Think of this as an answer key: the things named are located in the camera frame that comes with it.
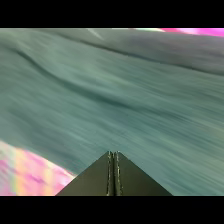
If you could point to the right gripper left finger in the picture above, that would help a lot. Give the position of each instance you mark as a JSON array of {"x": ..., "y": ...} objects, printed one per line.
[{"x": 95, "y": 181}]

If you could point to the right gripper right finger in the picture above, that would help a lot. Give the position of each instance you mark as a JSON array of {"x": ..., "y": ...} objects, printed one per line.
[{"x": 136, "y": 181}]

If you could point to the dark blue jeans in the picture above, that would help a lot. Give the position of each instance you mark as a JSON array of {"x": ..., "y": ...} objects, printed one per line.
[{"x": 100, "y": 100}]

